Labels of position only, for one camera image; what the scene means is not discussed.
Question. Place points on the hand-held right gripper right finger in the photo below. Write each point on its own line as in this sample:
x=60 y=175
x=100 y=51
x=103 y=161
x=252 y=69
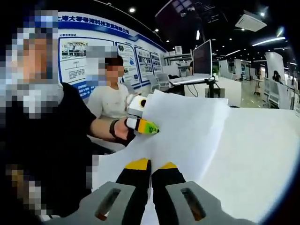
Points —
x=172 y=206

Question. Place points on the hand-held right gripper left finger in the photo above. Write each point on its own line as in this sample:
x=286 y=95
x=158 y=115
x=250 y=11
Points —
x=86 y=208

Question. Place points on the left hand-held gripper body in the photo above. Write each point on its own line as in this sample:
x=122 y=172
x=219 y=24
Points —
x=136 y=107

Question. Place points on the person's left hand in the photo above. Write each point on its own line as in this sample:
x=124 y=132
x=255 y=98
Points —
x=122 y=131

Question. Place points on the black wrist band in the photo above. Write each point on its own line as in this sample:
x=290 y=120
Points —
x=113 y=129

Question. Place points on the white office chair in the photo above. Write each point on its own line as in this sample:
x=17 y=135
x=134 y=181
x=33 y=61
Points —
x=279 y=93
x=161 y=80

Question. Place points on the white storage shelf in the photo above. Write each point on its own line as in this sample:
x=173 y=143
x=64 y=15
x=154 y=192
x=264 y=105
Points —
x=178 y=63

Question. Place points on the operator in black shirt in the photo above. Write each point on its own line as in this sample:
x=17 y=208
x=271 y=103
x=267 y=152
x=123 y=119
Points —
x=47 y=145

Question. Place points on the black laptop stand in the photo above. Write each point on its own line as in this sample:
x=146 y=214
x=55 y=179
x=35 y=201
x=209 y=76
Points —
x=212 y=87

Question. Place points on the white laptop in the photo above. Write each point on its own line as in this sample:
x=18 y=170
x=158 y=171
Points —
x=202 y=58

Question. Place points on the small green potted plant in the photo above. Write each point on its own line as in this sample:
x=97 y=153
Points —
x=215 y=71

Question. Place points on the white office desk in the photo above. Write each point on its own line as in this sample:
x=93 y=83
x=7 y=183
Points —
x=225 y=91

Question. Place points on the white table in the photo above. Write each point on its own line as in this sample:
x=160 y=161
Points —
x=257 y=152

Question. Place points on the hanging dark display screen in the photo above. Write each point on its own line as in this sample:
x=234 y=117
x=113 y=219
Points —
x=175 y=8

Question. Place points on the white standing banner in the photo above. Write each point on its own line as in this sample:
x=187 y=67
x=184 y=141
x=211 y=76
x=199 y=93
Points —
x=274 y=63

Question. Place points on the white ceiling air conditioner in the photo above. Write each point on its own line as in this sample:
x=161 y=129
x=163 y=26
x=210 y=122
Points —
x=252 y=20

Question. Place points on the blue white wall display board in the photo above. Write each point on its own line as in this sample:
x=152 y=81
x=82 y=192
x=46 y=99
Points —
x=77 y=70

